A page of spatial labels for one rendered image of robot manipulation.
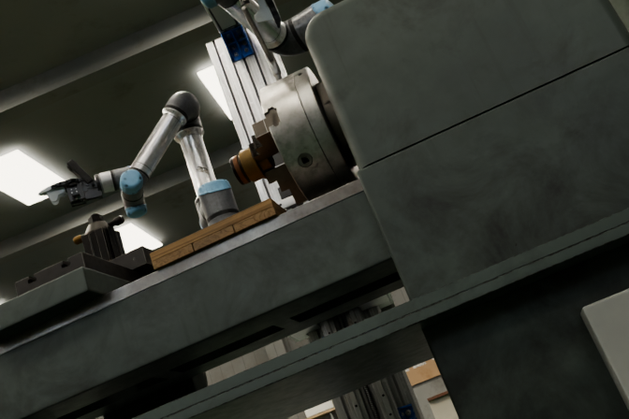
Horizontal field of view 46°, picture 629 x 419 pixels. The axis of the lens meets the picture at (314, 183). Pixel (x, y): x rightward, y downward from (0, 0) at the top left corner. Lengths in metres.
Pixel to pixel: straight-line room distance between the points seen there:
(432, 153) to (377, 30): 0.31
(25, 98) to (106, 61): 0.87
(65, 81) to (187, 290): 6.06
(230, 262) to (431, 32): 0.65
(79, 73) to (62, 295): 5.94
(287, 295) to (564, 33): 0.77
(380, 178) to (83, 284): 0.68
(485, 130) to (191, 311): 0.72
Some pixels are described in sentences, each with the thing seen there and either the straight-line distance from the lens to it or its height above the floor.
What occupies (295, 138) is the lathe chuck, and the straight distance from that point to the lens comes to 1.66.
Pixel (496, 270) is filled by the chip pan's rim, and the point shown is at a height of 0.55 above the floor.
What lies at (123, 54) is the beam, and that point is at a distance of 7.46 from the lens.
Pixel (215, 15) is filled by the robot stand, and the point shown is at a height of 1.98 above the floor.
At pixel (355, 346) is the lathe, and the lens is 1.36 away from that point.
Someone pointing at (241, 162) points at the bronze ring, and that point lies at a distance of 1.80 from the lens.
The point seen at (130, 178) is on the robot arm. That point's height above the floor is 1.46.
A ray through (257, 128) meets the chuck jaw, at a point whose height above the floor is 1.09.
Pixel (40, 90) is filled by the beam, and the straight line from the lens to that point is 7.70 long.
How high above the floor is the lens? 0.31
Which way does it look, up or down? 22 degrees up
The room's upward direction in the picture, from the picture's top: 21 degrees counter-clockwise
